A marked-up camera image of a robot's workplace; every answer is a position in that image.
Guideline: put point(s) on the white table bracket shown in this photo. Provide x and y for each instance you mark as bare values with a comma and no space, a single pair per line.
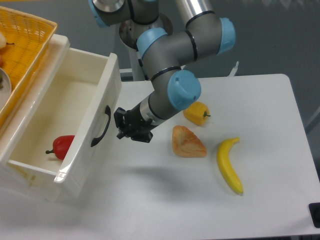
234,69

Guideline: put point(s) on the yellow banana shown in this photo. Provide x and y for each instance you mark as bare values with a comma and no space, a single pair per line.
225,166

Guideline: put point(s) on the pale pear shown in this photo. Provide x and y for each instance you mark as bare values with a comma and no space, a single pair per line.
3,41

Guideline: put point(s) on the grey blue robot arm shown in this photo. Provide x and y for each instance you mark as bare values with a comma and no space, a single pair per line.
162,56

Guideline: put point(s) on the red bell pepper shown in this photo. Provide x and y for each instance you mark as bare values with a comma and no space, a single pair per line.
60,146

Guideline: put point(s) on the white drawer cabinet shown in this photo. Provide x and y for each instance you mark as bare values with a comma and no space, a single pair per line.
15,175

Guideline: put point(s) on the yellow bell pepper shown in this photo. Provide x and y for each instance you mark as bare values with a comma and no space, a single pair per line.
197,113

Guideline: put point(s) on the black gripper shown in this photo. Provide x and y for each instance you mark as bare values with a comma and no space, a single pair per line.
137,128

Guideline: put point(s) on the yellow woven basket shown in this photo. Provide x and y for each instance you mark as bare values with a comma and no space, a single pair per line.
29,37

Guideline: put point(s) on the toy croissant pastry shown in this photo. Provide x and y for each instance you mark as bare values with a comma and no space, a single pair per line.
186,144

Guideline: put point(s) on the black corner device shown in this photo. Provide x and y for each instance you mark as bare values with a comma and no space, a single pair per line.
314,209

